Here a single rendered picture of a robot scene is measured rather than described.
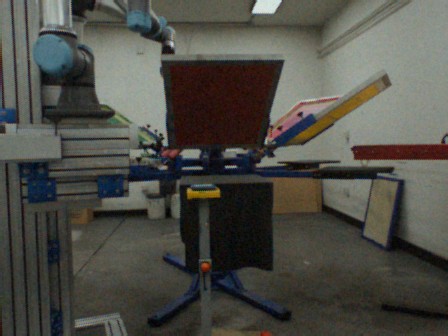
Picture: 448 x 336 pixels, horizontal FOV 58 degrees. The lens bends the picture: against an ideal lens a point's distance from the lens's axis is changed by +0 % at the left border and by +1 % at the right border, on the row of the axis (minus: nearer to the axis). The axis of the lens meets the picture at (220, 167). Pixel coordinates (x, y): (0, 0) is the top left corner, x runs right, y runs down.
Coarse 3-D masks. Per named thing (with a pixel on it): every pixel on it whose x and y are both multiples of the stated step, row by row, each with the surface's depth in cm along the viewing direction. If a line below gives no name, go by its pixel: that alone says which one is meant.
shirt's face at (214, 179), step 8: (184, 176) 233; (192, 176) 232; (200, 176) 231; (208, 176) 230; (216, 176) 229; (224, 176) 228; (232, 176) 227; (240, 176) 225; (248, 176) 224; (256, 176) 223
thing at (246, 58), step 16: (176, 64) 190; (192, 64) 191; (208, 64) 192; (224, 64) 192; (240, 64) 193; (256, 64) 194; (272, 64) 194; (272, 80) 204; (272, 96) 216; (240, 144) 257; (256, 144) 258
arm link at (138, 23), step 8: (128, 0) 126; (136, 0) 125; (144, 0) 125; (128, 8) 126; (136, 8) 125; (144, 8) 126; (128, 16) 126; (136, 16) 125; (144, 16) 126; (152, 16) 131; (128, 24) 127; (136, 24) 125; (144, 24) 126; (152, 24) 134; (136, 32) 131; (144, 32) 131
